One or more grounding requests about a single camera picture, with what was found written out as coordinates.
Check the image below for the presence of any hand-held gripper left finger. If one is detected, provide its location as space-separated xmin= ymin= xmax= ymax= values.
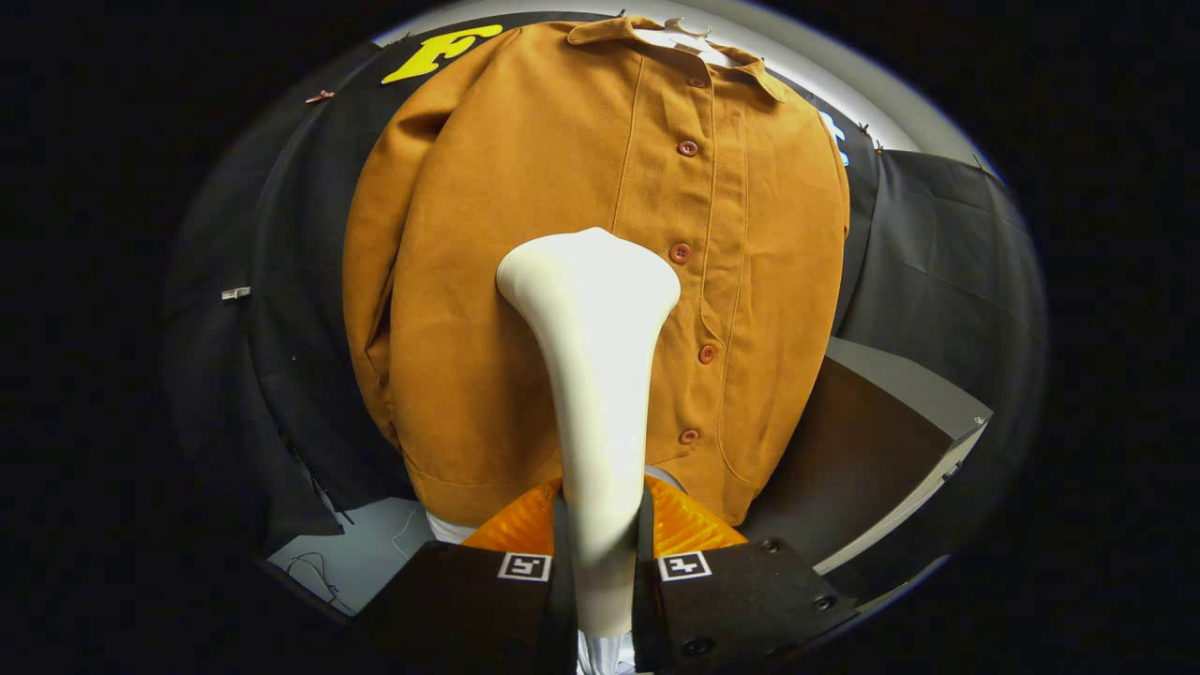
xmin=354 ymin=478 xmax=579 ymax=675

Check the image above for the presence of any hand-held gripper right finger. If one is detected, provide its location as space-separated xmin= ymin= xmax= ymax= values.
xmin=633 ymin=474 xmax=860 ymax=675

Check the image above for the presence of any white garment steamer head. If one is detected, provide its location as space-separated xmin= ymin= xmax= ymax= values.
xmin=495 ymin=227 xmax=683 ymax=640

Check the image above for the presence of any brown button-up shirt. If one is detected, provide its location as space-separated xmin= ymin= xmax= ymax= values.
xmin=342 ymin=16 xmax=851 ymax=529

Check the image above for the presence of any grey cabinet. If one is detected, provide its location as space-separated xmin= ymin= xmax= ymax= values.
xmin=741 ymin=337 xmax=994 ymax=576

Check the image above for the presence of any black backdrop cloth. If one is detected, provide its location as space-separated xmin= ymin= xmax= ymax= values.
xmin=159 ymin=11 xmax=1049 ymax=563

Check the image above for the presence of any row of black backdrop clips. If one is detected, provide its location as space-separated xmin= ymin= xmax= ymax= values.
xmin=855 ymin=120 xmax=990 ymax=174

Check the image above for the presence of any white mannequin torso stand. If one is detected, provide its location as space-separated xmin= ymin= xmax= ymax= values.
xmin=427 ymin=17 xmax=743 ymax=546

